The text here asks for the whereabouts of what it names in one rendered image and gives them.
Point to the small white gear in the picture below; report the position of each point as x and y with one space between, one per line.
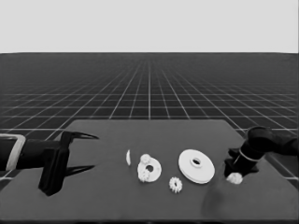
148 160
179 186
142 177
236 179

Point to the large thick white disc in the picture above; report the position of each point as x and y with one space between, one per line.
189 170

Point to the small white T-shaped piece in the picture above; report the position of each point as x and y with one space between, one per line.
127 157

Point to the white round carrier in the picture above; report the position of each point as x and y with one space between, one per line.
156 174

